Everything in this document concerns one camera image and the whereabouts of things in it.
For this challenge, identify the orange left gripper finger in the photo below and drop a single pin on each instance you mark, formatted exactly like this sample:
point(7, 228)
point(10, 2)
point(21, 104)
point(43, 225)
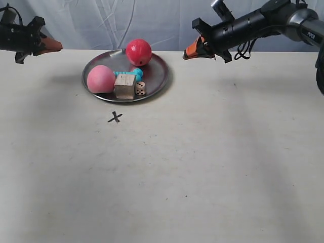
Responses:
point(44, 51)
point(49, 44)

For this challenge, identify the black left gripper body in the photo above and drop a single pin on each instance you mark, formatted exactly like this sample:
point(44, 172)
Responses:
point(22, 39)

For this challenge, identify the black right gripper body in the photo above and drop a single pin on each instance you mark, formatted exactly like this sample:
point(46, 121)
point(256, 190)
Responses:
point(226, 35)

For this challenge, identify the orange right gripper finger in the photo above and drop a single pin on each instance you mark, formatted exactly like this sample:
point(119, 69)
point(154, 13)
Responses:
point(194, 50)
point(207, 53)

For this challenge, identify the round metal plate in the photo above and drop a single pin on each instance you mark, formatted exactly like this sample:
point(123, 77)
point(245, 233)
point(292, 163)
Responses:
point(155, 73)

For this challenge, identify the red toy apple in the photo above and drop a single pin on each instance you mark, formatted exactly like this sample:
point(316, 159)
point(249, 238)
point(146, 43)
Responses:
point(138, 52)

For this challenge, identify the teal bone toy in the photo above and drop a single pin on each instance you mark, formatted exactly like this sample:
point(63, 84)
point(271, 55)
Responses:
point(137, 72)

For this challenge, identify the pink toy peach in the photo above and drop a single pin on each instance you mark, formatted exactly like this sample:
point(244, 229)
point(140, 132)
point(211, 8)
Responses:
point(101, 79)

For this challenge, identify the small wooden die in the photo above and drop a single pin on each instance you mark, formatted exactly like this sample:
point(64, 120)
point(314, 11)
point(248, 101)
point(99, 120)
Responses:
point(140, 88)

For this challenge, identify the wooden cube block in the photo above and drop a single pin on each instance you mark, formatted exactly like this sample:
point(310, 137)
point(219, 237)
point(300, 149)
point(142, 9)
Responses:
point(124, 87)

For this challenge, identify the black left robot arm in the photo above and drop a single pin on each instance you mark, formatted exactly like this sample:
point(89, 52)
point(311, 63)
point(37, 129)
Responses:
point(27, 40)

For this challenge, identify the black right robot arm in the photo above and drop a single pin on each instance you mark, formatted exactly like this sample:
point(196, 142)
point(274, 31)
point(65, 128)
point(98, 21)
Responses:
point(295, 21)

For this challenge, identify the white backdrop cloth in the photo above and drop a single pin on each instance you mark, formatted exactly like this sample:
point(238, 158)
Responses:
point(108, 25)

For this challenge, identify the black X mark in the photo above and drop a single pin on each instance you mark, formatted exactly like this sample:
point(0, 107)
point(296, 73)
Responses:
point(115, 117)

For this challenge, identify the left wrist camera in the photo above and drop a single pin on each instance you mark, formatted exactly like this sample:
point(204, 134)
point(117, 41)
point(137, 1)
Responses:
point(8, 16)

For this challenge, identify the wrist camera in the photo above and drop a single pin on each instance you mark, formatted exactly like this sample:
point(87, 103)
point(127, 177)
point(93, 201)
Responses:
point(222, 10)
point(8, 16)

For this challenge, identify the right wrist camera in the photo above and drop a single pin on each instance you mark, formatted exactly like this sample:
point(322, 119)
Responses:
point(222, 10)

